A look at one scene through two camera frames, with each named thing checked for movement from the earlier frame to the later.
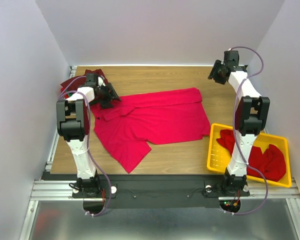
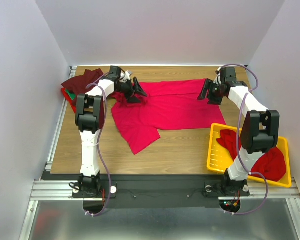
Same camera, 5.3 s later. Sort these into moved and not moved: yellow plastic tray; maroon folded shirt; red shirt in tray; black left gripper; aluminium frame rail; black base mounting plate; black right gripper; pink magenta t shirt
Moved: pink magenta t shirt; black right gripper; black left gripper
Not moved: maroon folded shirt; aluminium frame rail; yellow plastic tray; red shirt in tray; black base mounting plate
